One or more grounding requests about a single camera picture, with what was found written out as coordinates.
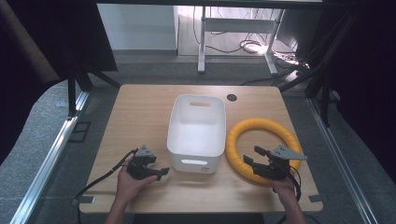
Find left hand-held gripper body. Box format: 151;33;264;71
125;145;158;181

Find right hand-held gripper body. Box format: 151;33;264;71
251;145;308;182

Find yellow ring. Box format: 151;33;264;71
225;117;304;185

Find white plastic basket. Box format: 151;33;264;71
166;94;227;175

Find person's left hand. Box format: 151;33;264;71
115;166;159;207

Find person's right hand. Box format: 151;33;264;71
268;176;297;203

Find grey tape strip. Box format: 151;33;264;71
307;193;325;203

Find black tripod stand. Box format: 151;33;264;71
277;12;359;128

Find black stand legs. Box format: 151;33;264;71
65;52;123;119

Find black curtain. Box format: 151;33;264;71
306;0;396;185
0;0;119;166

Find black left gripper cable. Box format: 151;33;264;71
73;148;138;224

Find aluminium rail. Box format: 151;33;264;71
305;96;379;224
8;90;91;224

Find black floor bracket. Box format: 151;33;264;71
67;120;92;144

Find coiled black floor cable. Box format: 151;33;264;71
238;38;267;54

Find white metal desk frame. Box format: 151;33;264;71
197;5;286;77

